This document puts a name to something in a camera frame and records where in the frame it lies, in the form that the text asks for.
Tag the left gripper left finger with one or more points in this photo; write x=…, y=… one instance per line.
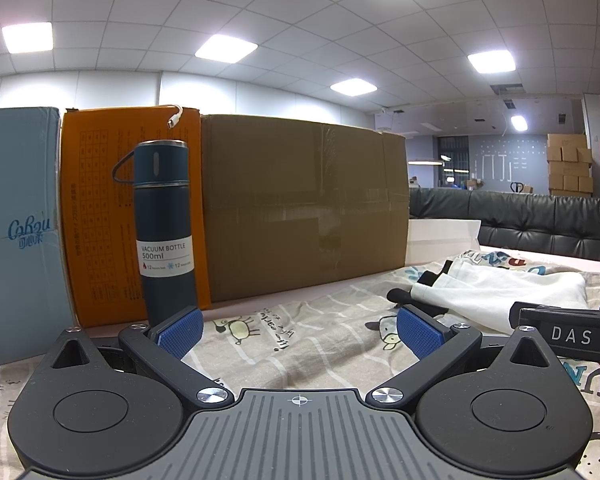
x=157, y=353

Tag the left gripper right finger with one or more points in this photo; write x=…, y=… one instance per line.
x=442, y=352

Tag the dark blue vacuum bottle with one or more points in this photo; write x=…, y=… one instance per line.
x=164, y=242

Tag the white and black garment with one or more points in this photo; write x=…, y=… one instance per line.
x=485, y=296

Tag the black leather sofa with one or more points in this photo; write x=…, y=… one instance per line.
x=552, y=225

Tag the orange cardboard box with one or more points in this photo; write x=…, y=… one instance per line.
x=97, y=215

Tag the light blue cardboard box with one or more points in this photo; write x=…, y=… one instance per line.
x=35, y=304

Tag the stacked cardboard boxes background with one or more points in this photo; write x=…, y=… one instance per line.
x=569, y=165

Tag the large brown cardboard box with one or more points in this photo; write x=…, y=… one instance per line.
x=291, y=204

